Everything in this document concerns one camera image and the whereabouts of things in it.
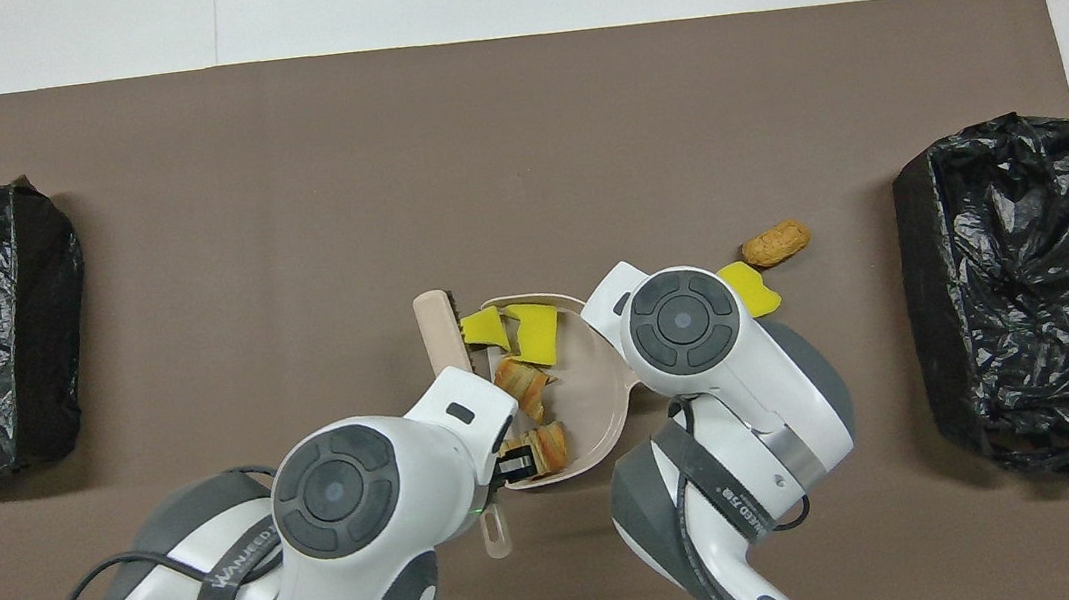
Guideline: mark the yellow sponge piece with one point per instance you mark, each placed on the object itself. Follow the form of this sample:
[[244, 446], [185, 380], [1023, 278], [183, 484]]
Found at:
[[753, 293], [536, 335]]

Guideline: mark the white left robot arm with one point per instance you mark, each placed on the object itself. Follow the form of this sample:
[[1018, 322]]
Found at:
[[335, 494]]

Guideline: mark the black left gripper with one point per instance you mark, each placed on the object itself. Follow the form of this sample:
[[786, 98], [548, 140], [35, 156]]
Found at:
[[496, 470]]

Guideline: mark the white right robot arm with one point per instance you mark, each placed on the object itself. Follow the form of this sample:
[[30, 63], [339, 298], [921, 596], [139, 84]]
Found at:
[[688, 323]]

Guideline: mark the brown bread roll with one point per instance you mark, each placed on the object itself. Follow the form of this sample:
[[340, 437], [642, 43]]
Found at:
[[776, 244]]

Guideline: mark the open black bag lined bin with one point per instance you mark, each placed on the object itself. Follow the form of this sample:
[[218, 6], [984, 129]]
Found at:
[[1028, 304]]

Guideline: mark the yellow sponge with green pad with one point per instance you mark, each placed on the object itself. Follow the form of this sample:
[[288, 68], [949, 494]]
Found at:
[[483, 331]]

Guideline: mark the striped croissant piece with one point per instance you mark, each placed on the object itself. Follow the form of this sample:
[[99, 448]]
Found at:
[[524, 384], [544, 450]]

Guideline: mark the beige brush with black bristles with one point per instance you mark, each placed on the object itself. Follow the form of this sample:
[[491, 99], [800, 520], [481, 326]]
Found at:
[[437, 331]]

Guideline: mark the brown table mat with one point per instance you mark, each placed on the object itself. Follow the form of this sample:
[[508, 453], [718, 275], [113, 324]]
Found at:
[[477, 145]]

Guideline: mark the beige plastic dustpan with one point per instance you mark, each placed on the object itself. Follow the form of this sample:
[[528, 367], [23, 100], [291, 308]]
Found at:
[[589, 384]]

